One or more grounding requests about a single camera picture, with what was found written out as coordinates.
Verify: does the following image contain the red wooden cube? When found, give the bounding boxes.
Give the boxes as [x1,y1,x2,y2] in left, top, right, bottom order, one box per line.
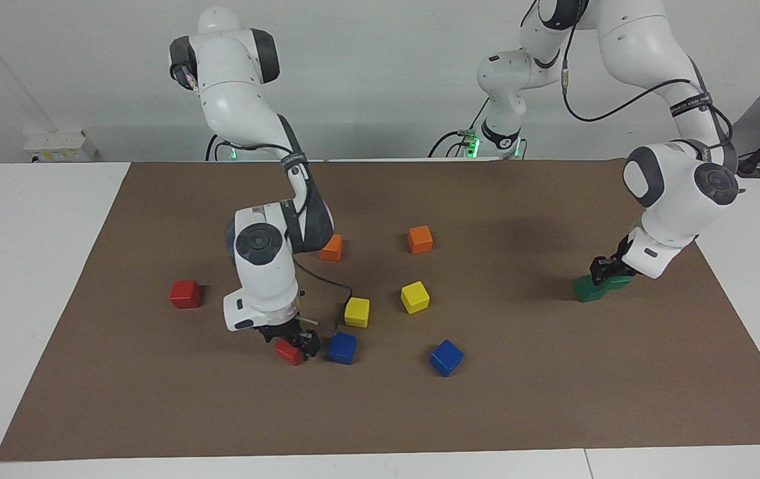
[170,280,202,309]
[274,338,305,366]

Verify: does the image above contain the blue wooden cube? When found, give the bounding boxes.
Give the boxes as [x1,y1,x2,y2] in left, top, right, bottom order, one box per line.
[327,332,357,365]
[430,339,465,378]

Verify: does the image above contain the yellow wooden cube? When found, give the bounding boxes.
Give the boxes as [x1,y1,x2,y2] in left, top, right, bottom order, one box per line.
[400,281,431,315]
[343,297,371,328]

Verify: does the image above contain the brown table mat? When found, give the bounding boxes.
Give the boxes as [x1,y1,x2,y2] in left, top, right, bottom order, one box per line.
[0,160,760,462]

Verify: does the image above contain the white power strip box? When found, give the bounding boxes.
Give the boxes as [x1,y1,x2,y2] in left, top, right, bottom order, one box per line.
[24,130,98,163]

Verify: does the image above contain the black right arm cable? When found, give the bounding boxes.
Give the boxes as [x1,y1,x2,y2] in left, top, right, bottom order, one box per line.
[210,133,354,333]

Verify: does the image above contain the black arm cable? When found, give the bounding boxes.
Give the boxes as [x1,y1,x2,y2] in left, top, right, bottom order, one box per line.
[210,133,354,333]
[520,0,735,174]

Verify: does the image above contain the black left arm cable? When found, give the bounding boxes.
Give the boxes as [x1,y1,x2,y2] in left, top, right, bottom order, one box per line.
[520,0,735,174]

